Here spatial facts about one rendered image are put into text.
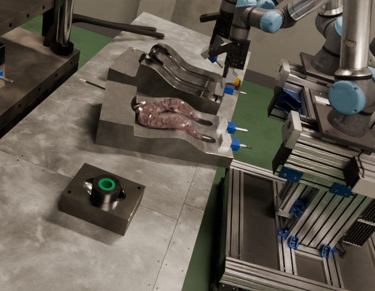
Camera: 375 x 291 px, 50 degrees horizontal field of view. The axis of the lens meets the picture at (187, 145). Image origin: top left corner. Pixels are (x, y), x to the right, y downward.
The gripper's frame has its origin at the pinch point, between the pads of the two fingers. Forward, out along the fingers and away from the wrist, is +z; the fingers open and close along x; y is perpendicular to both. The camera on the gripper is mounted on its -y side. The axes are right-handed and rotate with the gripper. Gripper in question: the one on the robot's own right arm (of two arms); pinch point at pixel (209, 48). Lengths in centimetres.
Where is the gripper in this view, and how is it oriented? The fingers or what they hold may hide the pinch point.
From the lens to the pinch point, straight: 201.2
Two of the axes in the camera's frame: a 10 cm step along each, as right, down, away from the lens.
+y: 9.3, 3.6, -0.3
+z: -2.7, 7.6, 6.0
